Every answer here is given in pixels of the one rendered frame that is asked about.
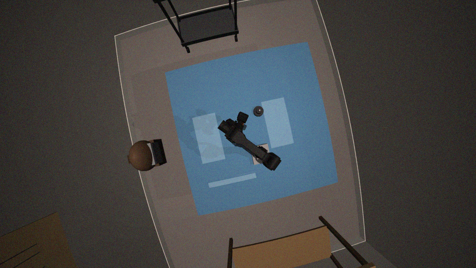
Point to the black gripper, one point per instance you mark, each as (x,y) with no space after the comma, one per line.
(241,118)

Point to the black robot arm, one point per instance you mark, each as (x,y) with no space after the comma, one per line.
(270,160)

